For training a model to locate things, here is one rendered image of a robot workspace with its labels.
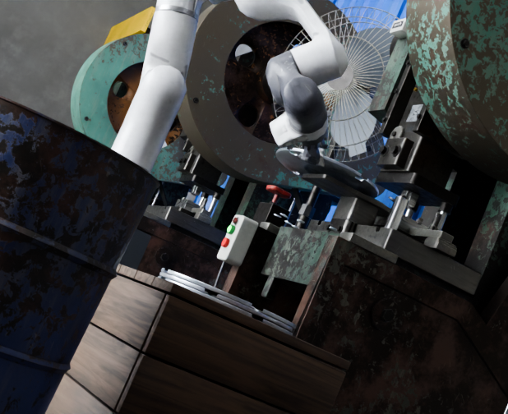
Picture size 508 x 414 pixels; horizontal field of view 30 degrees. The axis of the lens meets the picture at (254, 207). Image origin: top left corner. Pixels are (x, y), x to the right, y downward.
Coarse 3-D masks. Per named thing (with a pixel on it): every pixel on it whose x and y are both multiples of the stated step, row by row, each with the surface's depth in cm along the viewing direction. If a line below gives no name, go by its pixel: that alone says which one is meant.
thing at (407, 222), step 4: (380, 216) 265; (404, 216) 255; (376, 220) 265; (380, 220) 264; (384, 220) 262; (404, 220) 255; (408, 220) 256; (412, 220) 256; (380, 224) 263; (384, 224) 261; (400, 224) 255; (404, 224) 255; (408, 224) 256; (412, 224) 256; (416, 224) 257; (400, 228) 255; (404, 228) 256; (408, 228) 256; (424, 228) 258; (408, 232) 256
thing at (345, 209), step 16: (304, 176) 257; (320, 176) 249; (336, 192) 258; (352, 192) 249; (336, 208) 260; (352, 208) 253; (368, 208) 254; (384, 208) 253; (336, 224) 256; (352, 224) 252; (368, 224) 254
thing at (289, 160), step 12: (276, 156) 257; (288, 156) 252; (324, 156) 240; (288, 168) 264; (300, 168) 258; (312, 168) 256; (324, 168) 251; (336, 168) 244; (348, 168) 240; (348, 180) 250; (360, 180) 245; (372, 192) 251
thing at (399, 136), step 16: (416, 96) 269; (416, 112) 265; (400, 128) 266; (400, 144) 258; (416, 144) 257; (432, 144) 258; (384, 160) 262; (400, 160) 257; (416, 160) 256; (432, 160) 258; (448, 160) 260; (432, 176) 258; (448, 176) 260
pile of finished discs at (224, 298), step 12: (168, 276) 184; (180, 276) 181; (192, 288) 179; (204, 288) 178; (216, 288) 178; (216, 300) 177; (228, 300) 177; (240, 300) 177; (240, 312) 177; (252, 312) 178; (264, 312) 179; (276, 324) 182; (288, 324) 184
